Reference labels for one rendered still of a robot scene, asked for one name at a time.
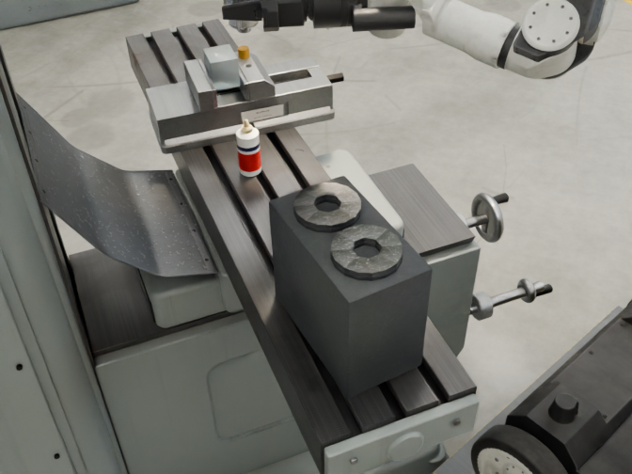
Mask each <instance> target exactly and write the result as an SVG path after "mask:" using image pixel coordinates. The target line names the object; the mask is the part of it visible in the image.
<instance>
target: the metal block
mask: <svg viewBox="0 0 632 474"><path fill-rule="evenodd" d="M203 54H204V62H205V68H206V70H207V72H208V73H209V75H210V77H211V79H212V81H213V84H214V86H215V88H216V91H218V90H223V89H228V88H233V87H239V86H240V77H239V67H238V58H237V56H236V54H235V53H234V52H233V50H232V48H231V47H230V45H229V44H226V45H220V46H215V47H210V48H205V49H203Z"/></svg>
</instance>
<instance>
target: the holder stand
mask: <svg viewBox="0 0 632 474"><path fill-rule="evenodd" d="M269 213H270V225H271V238H272V250H273V263H274V276H275V288H276V298H277V299H278V300H279V302H280V303H281V305H282V306H283V307H284V308H285V309H286V311H287V312H288V314H289V315H290V317H291V318H292V320H293V321H294V323H295V324H296V326H297V327H298V328H299V330H300V331H301V333H302V334H303V336H304V337H305V338H306V340H307V341H308V343H309V345H310V346H311V347H312V349H313V350H314V352H315V353H316V355H317V356H318V357H319V358H320V359H321V361H322V362H323V364H324V365H325V367H326V368H327V370H328V371H329V373H330V374H331V375H332V377H333V378H334V380H335V381H336V383H337V384H338V385H339V387H340V389H341V390H342V392H343V393H344V394H345V396H346V397H347V398H351V397H353V396H355V395H357V394H359V393H361V392H363V391H365V390H368V389H370V388H372V387H375V386H377V385H380V384H382V383H384V382H385V381H387V380H389V379H392V378H394V377H396V376H398V375H400V374H402V373H405V372H407V371H410V370H412V369H414V368H416V367H418V366H420V365H421V362H422V355H423V346H424V338H425V330H426V322H427V313H428V306H429V297H430V289H431V281H432V272H433V269H432V267H431V266H430V265H429V264H428V263H427V262H426V261H425V260H424V259H423V258H422V257H421V256H420V254H419V253H418V252H417V251H416V250H415V249H414V248H413V247H412V246H411V245H410V244H409V243H408V242H406V240H405V239H404V238H403V237H402V235H401V234H400V233H399V232H398V231H397V230H395V229H394V228H393V227H392V226H391V225H390V224H389V223H388V222H387V220H386V219H385V218H384V217H383V216H382V215H381V214H380V213H379V212H378V211H377V210H376V209H375V208H374V207H373V206H372V205H371V204H370V203H369V201H368V200H367V199H366V198H365V197H364V196H363V195H362V194H361V193H360V192H359V191H358V190H357V189H356V188H355V187H354V186H353V185H352V183H351V182H350V181H349V180H348V179H347V178H346V177H345V176H340V177H337V178H335V179H332V180H329V181H326V182H321V183H317V184H312V185H311V186H309V187H307V188H305V189H302V190H299V191H296V192H293V193H290V194H288V195H286V196H283V197H278V198H275V199H272V200H270V201H269Z"/></svg>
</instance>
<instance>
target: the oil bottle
mask: <svg viewBox="0 0 632 474"><path fill-rule="evenodd" d="M236 140H237V151H238V159H239V168H240V172H241V174H243V175H244V176H247V177H253V176H256V175H258V174H260V173H261V148H260V138H259V131H258V130H257V129H256V128H253V127H252V125H250V124H249V122H248V120H247V119H245V122H244V125H243V126H242V127H241V129H239V130H238V131H237V132H236Z"/></svg>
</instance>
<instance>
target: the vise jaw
mask: <svg viewBox="0 0 632 474"><path fill-rule="evenodd" d="M235 54H236V56H237V58H238V67H239V77H240V86H239V89H240V90H241V92H242V93H243V95H244V97H245V99H246V100H250V101H254V100H258V99H263V98H268V97H273V96H276V86H275V84H274V83H273V81H272V80H271V78H270V76H269V75H268V73H267V71H266V70H265V68H264V67H263V66H262V64H261V62H260V60H259V59H258V57H257V56H256V55H254V54H252V53H250V52H249V58H247V59H241V58H239V56H238V52H235Z"/></svg>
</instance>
